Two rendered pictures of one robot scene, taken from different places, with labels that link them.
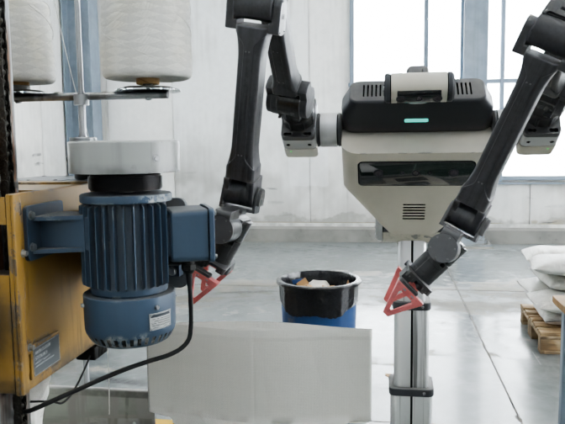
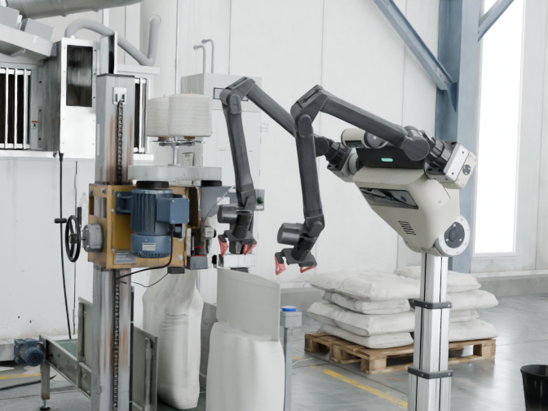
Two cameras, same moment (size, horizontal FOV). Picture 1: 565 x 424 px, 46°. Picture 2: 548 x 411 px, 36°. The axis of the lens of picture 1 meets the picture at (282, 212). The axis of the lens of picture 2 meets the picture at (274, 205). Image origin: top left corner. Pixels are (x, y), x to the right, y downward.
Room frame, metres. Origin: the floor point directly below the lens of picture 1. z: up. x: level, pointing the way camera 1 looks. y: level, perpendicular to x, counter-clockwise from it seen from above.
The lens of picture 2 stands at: (-0.49, -2.48, 1.45)
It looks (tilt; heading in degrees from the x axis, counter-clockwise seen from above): 3 degrees down; 52
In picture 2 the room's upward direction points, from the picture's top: 2 degrees clockwise
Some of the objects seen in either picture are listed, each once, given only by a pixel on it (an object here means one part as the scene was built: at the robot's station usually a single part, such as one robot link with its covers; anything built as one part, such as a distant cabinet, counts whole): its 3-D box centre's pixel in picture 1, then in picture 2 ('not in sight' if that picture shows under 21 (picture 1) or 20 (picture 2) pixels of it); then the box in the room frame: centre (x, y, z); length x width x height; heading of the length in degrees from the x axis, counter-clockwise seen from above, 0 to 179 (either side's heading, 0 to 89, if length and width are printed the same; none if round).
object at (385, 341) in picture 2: not in sight; (364, 332); (3.93, 2.01, 0.20); 0.66 x 0.44 x 0.12; 81
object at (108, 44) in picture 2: not in sight; (107, 74); (1.97, 2.35, 1.95); 0.30 x 0.01 x 0.48; 81
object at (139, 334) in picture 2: not in sight; (112, 359); (1.31, 0.96, 0.54); 1.05 x 0.02 x 0.41; 81
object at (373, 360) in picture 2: not in sight; (399, 345); (4.27, 1.98, 0.07); 1.20 x 0.82 x 0.14; 173
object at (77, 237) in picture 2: not in sight; (72, 238); (0.90, 0.51, 1.13); 0.18 x 0.11 x 0.18; 81
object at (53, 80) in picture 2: not in sight; (68, 98); (1.90, 2.76, 1.82); 0.51 x 0.27 x 0.71; 81
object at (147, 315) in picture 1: (129, 267); (152, 223); (1.09, 0.26, 1.21); 0.15 x 0.15 x 0.25
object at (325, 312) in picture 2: not in sight; (355, 311); (4.01, 2.21, 0.32); 0.67 x 0.42 x 0.14; 175
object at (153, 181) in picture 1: (125, 182); (152, 184); (1.09, 0.26, 1.35); 0.12 x 0.12 x 0.04
